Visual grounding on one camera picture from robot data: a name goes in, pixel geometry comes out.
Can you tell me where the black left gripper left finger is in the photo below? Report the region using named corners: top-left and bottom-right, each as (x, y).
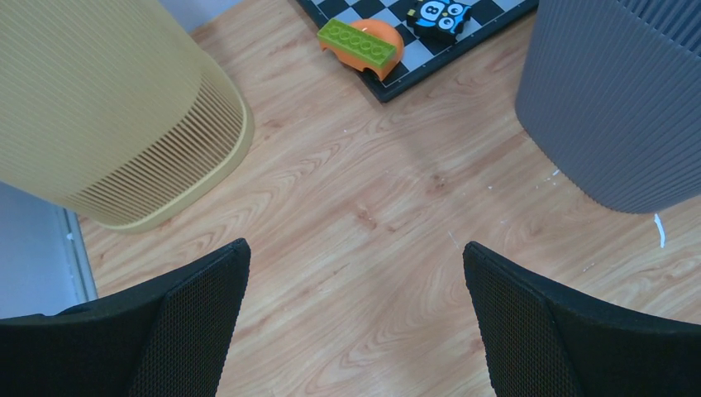
top-left (1, 239), bottom-right (251, 396)

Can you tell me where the blue owl toy block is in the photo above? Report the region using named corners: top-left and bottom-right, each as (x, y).
top-left (406, 0), bottom-right (472, 45)

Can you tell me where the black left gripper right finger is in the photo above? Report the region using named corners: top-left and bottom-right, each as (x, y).
top-left (463, 242), bottom-right (700, 396)

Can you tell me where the black and white chessboard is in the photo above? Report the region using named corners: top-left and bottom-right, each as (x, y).
top-left (298, 0), bottom-right (539, 103)

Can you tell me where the grey and yellow laundry bin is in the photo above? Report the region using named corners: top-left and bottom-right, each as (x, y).
top-left (515, 1), bottom-right (700, 213)

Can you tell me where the orange arch toy block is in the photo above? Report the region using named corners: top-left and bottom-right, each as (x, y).
top-left (320, 18), bottom-right (406, 83)

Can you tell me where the yellow slatted laundry bin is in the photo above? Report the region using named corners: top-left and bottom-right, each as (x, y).
top-left (1, 1), bottom-right (254, 233)

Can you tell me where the left aluminium frame post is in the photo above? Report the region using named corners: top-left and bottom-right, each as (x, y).
top-left (55, 207), bottom-right (98, 303)

